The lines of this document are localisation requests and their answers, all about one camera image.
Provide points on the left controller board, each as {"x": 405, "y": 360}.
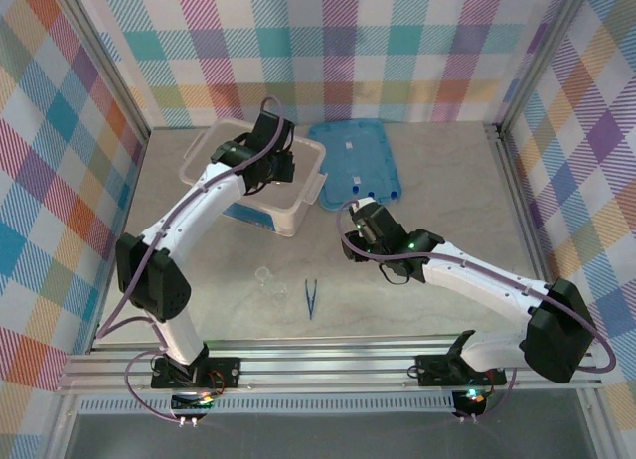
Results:
{"x": 194, "y": 403}

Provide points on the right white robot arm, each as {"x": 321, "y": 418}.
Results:
{"x": 477, "y": 275}

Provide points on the aluminium frame post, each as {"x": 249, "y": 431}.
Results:
{"x": 99, "y": 61}
{"x": 541, "y": 56}

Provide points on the blue plastic tweezers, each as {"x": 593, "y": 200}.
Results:
{"x": 311, "y": 314}

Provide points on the controller board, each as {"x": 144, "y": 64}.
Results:
{"x": 194, "y": 403}
{"x": 472, "y": 402}

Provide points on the clear plastic storage bin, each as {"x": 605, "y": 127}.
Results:
{"x": 305, "y": 161}

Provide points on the left aluminium frame post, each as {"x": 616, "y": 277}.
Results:
{"x": 99, "y": 61}

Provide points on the aluminium front rail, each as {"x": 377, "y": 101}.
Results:
{"x": 323, "y": 364}

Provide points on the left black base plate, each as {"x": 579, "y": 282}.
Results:
{"x": 228, "y": 372}

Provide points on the right controller board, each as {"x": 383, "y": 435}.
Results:
{"x": 472, "y": 402}

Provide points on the right aluminium side rail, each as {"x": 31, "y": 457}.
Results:
{"x": 522, "y": 215}

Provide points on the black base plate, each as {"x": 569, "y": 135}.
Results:
{"x": 432, "y": 372}
{"x": 228, "y": 372}

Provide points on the aluminium side rail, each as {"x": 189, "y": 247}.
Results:
{"x": 135, "y": 178}
{"x": 522, "y": 215}

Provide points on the blue plastic lid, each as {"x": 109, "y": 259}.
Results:
{"x": 358, "y": 161}

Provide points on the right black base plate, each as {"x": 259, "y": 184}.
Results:
{"x": 432, "y": 372}

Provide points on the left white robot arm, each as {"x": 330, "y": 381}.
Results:
{"x": 189, "y": 220}

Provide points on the left aluminium side rail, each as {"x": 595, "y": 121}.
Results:
{"x": 135, "y": 178}

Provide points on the right aluminium frame post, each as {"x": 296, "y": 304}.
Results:
{"x": 541, "y": 56}

